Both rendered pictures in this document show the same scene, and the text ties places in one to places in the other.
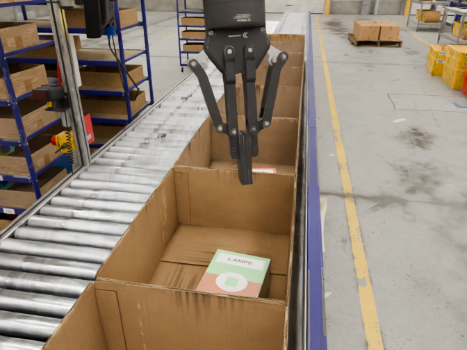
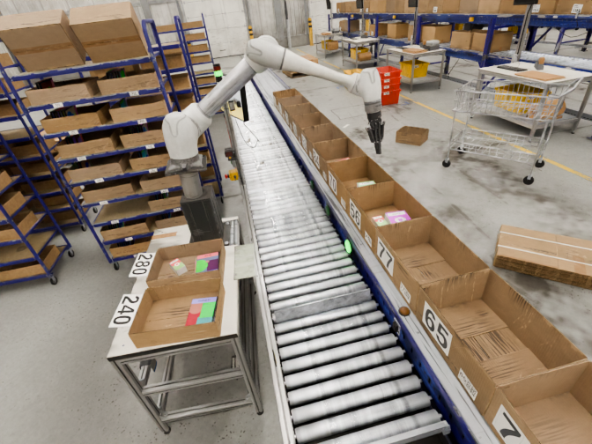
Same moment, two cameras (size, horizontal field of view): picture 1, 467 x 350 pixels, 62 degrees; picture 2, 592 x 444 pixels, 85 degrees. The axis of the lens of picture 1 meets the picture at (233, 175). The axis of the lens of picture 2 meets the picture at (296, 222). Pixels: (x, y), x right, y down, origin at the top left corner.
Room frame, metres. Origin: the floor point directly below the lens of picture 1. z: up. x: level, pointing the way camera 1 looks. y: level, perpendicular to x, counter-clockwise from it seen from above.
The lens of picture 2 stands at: (-0.98, 1.00, 1.96)
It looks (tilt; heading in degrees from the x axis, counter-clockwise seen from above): 34 degrees down; 342
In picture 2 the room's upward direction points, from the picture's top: 7 degrees counter-clockwise
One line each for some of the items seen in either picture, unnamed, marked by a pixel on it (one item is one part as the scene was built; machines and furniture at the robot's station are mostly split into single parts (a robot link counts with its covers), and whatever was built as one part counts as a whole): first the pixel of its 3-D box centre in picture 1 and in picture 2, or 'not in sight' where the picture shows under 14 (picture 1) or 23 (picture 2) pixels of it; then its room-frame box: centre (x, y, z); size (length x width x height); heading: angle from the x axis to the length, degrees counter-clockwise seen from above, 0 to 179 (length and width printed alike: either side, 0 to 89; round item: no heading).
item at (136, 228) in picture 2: not in sight; (128, 222); (2.04, 1.68, 0.39); 0.40 x 0.30 x 0.10; 81
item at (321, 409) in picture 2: not in sight; (356, 398); (-0.44, 0.68, 0.72); 0.52 x 0.05 x 0.05; 80
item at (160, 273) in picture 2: not in sight; (188, 265); (0.56, 1.16, 0.80); 0.38 x 0.28 x 0.10; 75
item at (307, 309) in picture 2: not in sight; (323, 306); (-0.02, 0.61, 0.76); 0.46 x 0.01 x 0.09; 80
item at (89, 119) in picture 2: not in sight; (78, 117); (2.03, 1.67, 1.39); 0.40 x 0.30 x 0.10; 78
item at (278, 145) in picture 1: (244, 167); (338, 159); (1.00, -0.03, 0.96); 0.39 x 0.29 x 0.17; 170
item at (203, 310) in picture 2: not in sight; (202, 313); (0.21, 1.14, 0.76); 0.19 x 0.14 x 0.02; 160
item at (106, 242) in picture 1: (91, 241); (284, 207); (0.97, 0.43, 0.72); 0.52 x 0.05 x 0.05; 80
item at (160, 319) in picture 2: not in sight; (181, 310); (0.24, 1.23, 0.80); 0.38 x 0.28 x 0.10; 73
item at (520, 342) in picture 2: not in sight; (487, 333); (-0.54, 0.23, 0.96); 0.39 x 0.29 x 0.17; 170
